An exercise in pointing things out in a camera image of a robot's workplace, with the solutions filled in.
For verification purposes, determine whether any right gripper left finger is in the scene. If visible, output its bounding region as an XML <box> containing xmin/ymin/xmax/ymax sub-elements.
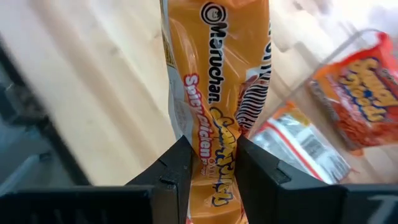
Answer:
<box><xmin>0</xmin><ymin>135</ymin><xmax>194</xmax><ymax>224</ymax></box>

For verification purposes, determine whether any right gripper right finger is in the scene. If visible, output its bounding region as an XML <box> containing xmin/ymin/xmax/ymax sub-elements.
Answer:
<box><xmin>235</xmin><ymin>135</ymin><xmax>398</xmax><ymax>224</ymax></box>

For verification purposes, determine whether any red Maruchan noodle pack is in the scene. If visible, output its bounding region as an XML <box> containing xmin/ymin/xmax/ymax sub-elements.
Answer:
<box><xmin>307</xmin><ymin>30</ymin><xmax>398</xmax><ymax>156</ymax></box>
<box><xmin>252</xmin><ymin>102</ymin><xmax>352</xmax><ymax>185</ymax></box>
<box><xmin>160</xmin><ymin>0</ymin><xmax>273</xmax><ymax>224</ymax></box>

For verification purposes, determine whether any clear plastic bin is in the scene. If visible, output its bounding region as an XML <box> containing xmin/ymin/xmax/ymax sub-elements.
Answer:
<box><xmin>250</xmin><ymin>27</ymin><xmax>398</xmax><ymax>185</ymax></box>

